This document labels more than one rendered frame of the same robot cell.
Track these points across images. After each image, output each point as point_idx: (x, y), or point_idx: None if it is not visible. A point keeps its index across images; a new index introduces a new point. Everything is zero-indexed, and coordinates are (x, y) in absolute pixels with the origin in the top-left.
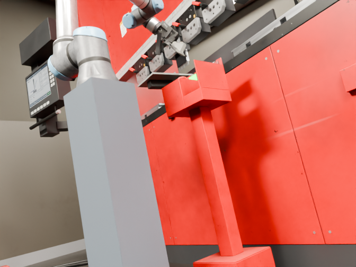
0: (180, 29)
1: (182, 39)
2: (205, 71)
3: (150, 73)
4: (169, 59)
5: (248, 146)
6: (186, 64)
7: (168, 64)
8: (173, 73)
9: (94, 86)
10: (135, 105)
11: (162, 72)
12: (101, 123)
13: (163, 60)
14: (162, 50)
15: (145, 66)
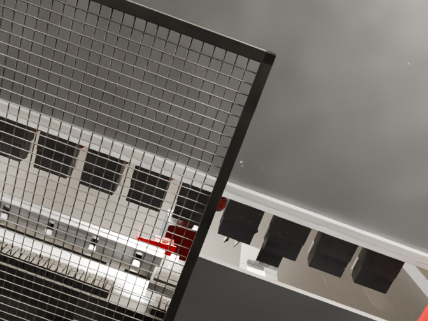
0: (272, 219)
1: (268, 232)
2: (136, 236)
3: (354, 270)
4: (311, 256)
5: None
6: (258, 263)
7: (307, 262)
8: (240, 256)
9: (165, 214)
10: (164, 235)
11: (241, 249)
12: (160, 231)
13: (307, 253)
14: (314, 239)
15: (356, 256)
